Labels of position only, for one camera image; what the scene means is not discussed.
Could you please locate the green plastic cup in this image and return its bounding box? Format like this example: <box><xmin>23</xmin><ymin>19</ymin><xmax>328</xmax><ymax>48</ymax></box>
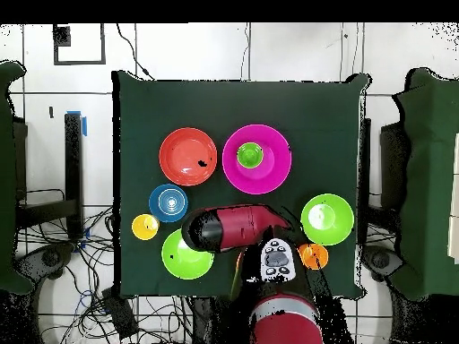
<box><xmin>236</xmin><ymin>142</ymin><xmax>264</xmax><ymax>169</ymax></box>

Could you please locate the pink plastic bowl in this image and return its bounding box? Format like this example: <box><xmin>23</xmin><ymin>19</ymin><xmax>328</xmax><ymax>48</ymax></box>
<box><xmin>221</xmin><ymin>124</ymin><xmax>293</xmax><ymax>195</ymax></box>

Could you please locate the red plastic bowl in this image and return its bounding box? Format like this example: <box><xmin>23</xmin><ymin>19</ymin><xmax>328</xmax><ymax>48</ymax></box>
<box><xmin>159</xmin><ymin>126</ymin><xmax>219</xmax><ymax>186</ymax></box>

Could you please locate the blue plastic bowl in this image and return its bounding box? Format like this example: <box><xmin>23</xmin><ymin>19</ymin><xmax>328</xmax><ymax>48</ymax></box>
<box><xmin>148</xmin><ymin>183</ymin><xmax>189</xmax><ymax>224</ymax></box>

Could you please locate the dark green table cloth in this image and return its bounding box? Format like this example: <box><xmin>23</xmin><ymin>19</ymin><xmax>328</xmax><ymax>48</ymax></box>
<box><xmin>111</xmin><ymin>69</ymin><xmax>372</xmax><ymax>298</ymax></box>

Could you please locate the large green plastic bowl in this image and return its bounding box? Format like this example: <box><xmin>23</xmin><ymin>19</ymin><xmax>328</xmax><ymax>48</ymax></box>
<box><xmin>160</xmin><ymin>228</ymin><xmax>215</xmax><ymax>281</ymax></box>
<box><xmin>299</xmin><ymin>193</ymin><xmax>355</xmax><ymax>247</ymax></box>

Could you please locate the yellow plastic cup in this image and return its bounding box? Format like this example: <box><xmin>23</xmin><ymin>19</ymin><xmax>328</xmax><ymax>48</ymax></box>
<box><xmin>131</xmin><ymin>213</ymin><xmax>160</xmax><ymax>241</ymax></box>

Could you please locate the orange plastic cup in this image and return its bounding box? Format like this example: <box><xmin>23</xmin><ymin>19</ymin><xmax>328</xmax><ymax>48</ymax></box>
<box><xmin>298</xmin><ymin>243</ymin><xmax>330</xmax><ymax>271</ymax></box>

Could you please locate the black metal stand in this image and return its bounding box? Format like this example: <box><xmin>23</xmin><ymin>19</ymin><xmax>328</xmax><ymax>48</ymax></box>
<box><xmin>13</xmin><ymin>111</ymin><xmax>87</xmax><ymax>240</ymax></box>
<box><xmin>358</xmin><ymin>116</ymin><xmax>373</xmax><ymax>248</ymax></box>

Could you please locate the black chair base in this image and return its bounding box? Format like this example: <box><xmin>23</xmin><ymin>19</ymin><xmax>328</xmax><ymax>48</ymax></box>
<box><xmin>15</xmin><ymin>241</ymin><xmax>78</xmax><ymax>288</ymax></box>

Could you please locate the green cloth side table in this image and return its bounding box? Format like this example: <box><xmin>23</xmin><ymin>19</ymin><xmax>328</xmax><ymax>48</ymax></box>
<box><xmin>0</xmin><ymin>59</ymin><xmax>35</xmax><ymax>296</ymax></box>
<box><xmin>390</xmin><ymin>66</ymin><xmax>459</xmax><ymax>303</ymax></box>

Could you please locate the white box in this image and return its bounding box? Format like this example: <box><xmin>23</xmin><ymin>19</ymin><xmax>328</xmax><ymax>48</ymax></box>
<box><xmin>446</xmin><ymin>132</ymin><xmax>459</xmax><ymax>265</ymax></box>

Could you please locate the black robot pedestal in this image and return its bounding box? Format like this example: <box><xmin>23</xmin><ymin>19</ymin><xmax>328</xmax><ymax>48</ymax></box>
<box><xmin>189</xmin><ymin>296</ymin><xmax>252</xmax><ymax>344</ymax></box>

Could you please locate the black square floor frame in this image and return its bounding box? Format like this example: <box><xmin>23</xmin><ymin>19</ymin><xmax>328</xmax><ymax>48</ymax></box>
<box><xmin>52</xmin><ymin>22</ymin><xmax>107</xmax><ymax>66</ymax></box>

